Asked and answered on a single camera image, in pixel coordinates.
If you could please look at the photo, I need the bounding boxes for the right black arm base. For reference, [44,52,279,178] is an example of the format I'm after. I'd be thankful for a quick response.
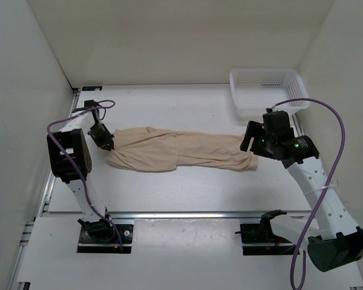
[235,210,295,256]

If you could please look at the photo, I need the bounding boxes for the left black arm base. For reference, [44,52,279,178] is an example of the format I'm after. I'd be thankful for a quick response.
[77,219,134,254]

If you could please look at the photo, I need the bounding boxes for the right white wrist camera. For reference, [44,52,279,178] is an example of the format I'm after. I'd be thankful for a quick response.
[266,106,275,114]

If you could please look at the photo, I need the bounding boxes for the white plastic mesh basket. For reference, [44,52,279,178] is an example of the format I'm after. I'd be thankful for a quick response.
[229,68,310,120]

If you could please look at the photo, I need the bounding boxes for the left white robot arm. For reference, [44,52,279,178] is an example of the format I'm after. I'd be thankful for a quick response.
[47,101,116,242]

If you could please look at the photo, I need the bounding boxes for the beige trousers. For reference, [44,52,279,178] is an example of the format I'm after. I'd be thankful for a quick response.
[107,127,258,172]

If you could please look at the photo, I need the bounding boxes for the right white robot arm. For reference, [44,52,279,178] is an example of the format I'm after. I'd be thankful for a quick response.
[240,109,363,272]

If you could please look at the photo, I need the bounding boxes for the aluminium front rail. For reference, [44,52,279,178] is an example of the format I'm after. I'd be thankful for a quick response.
[40,210,311,220]

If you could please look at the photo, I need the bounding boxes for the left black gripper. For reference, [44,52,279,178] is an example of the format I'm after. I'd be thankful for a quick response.
[87,123,114,151]

